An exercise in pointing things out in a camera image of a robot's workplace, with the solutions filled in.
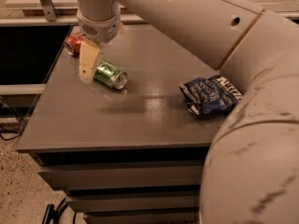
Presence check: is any red soda can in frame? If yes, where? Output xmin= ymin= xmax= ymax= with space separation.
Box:
xmin=64 ymin=32 xmax=86 ymax=56

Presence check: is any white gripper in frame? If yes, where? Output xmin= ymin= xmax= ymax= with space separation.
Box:
xmin=77 ymin=10 xmax=121 ymax=83

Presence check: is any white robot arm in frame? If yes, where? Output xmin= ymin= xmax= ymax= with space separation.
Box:
xmin=78 ymin=0 xmax=299 ymax=224

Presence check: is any black cables left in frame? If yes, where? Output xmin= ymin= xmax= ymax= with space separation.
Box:
xmin=0 ymin=96 xmax=29 ymax=142

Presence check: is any grey drawer cabinet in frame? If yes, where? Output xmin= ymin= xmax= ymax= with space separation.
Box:
xmin=17 ymin=25 xmax=224 ymax=224

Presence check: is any blue chip bag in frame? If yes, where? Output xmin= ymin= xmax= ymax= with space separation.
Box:
xmin=178 ymin=75 xmax=243 ymax=117

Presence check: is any black device on floor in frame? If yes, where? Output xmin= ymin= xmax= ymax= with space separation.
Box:
xmin=41 ymin=198 xmax=68 ymax=224

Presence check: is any metal railing frame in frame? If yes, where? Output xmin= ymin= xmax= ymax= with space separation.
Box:
xmin=8 ymin=0 xmax=292 ymax=30

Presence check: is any green soda can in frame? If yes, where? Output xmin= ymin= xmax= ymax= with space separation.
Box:
xmin=94 ymin=60 xmax=128 ymax=90

